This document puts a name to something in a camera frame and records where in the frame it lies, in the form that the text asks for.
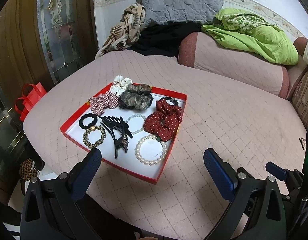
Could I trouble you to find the wooden glass door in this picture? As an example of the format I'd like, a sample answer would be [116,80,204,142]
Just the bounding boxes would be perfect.
[0,0,98,111]

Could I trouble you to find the leaf print cloth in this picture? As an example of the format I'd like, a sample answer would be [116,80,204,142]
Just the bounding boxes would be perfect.
[95,4,145,59]

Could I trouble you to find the small pale pearl bracelet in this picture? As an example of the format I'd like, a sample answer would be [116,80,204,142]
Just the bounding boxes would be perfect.
[125,113,147,136]

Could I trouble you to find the striped beige cushion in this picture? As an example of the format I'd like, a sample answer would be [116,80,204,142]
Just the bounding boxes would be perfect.
[292,71,308,128]

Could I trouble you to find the black fabric pile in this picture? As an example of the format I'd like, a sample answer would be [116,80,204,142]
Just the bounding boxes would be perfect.
[130,22,202,57]

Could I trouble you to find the black beaded hair tie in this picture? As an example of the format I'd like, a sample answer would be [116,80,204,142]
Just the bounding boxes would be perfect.
[160,96,179,108]

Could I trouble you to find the gold beaded bracelet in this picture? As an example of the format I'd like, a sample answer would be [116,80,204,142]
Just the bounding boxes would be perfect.
[82,125,107,149]

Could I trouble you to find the white fabric scrunchie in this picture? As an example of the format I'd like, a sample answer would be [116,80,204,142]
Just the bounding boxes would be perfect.
[110,75,133,97]

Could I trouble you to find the red gift bag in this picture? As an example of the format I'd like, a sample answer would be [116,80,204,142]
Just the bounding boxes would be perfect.
[14,82,47,121]

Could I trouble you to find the large white pearl bracelet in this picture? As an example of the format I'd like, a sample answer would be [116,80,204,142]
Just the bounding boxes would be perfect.
[134,134,169,166]

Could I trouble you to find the red polka dot scrunchie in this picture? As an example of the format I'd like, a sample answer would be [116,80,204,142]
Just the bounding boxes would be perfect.
[143,96,183,142]

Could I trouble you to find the grey-brown satin scrunchie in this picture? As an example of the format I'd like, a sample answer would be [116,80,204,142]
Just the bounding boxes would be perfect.
[119,84,153,111]

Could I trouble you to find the red checked scrunchie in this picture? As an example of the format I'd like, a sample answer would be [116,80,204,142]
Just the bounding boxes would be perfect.
[89,91,119,116]

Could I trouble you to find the green blanket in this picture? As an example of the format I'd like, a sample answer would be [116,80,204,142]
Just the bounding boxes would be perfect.
[201,8,298,66]

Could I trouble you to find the grey quilted pillow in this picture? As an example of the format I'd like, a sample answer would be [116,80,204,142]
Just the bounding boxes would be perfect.
[137,0,223,28]

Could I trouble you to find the small beige hair clip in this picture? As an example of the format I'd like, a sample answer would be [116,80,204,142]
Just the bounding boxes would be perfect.
[299,137,306,150]

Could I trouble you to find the pink bolster pillow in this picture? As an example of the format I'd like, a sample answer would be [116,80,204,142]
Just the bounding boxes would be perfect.
[178,32,289,99]

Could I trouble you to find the red shallow box tray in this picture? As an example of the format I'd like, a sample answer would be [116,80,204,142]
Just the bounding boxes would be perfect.
[60,87,187,184]

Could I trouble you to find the black wavy hair tie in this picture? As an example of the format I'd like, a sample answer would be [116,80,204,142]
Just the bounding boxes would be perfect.
[79,113,99,130]

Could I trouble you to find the patterned slipper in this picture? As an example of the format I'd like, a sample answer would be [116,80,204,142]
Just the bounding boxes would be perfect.
[19,158,39,181]

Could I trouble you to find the black leaf hair claw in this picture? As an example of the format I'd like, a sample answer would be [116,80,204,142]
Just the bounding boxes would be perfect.
[97,115,133,159]

